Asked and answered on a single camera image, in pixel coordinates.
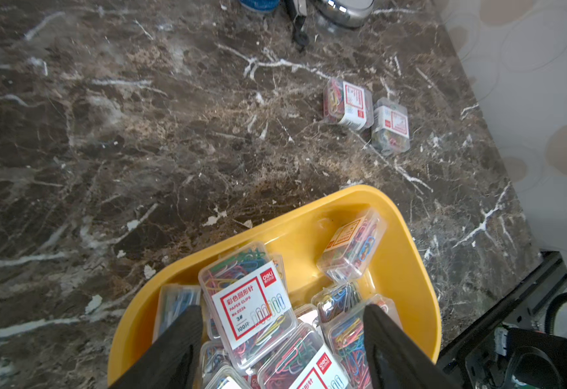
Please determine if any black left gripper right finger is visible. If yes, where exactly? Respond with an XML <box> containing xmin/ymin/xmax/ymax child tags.
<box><xmin>363</xmin><ymin>304</ymin><xmax>456</xmax><ymax>389</ymax></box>

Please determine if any blue labelled tin can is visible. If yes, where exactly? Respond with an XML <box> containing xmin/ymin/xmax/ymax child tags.
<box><xmin>239</xmin><ymin>0</ymin><xmax>280</xmax><ymax>13</ymax></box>

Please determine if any paper clip box red label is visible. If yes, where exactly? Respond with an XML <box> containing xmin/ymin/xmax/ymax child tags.
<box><xmin>198</xmin><ymin>242</ymin><xmax>298</xmax><ymax>372</ymax></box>

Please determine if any paper clip box left edge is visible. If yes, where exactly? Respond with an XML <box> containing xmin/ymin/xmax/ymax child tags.
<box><xmin>152</xmin><ymin>284</ymin><xmax>202</xmax><ymax>343</ymax></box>

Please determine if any paper clip box front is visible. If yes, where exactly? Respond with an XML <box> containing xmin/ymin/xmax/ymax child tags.
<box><xmin>257</xmin><ymin>324</ymin><xmax>352</xmax><ymax>389</ymax></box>

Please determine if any chrome hook stand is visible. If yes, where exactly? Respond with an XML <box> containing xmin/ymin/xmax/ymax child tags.
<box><xmin>313</xmin><ymin>0</ymin><xmax>375</xmax><ymax>29</ymax></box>

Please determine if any paper clip box upright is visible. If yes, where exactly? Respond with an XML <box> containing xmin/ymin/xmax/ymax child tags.
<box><xmin>317</xmin><ymin>207</ymin><xmax>387</xmax><ymax>284</ymax></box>

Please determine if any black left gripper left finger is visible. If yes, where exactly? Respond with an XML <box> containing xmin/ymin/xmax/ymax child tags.
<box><xmin>109</xmin><ymin>306</ymin><xmax>203</xmax><ymax>389</ymax></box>

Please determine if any yellow plastic storage tray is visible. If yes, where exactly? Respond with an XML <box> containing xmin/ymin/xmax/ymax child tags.
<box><xmin>108</xmin><ymin>185</ymin><xmax>442</xmax><ymax>383</ymax></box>

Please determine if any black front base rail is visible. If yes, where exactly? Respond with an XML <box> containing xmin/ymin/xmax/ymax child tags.
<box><xmin>437</xmin><ymin>251</ymin><xmax>567</xmax><ymax>387</ymax></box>

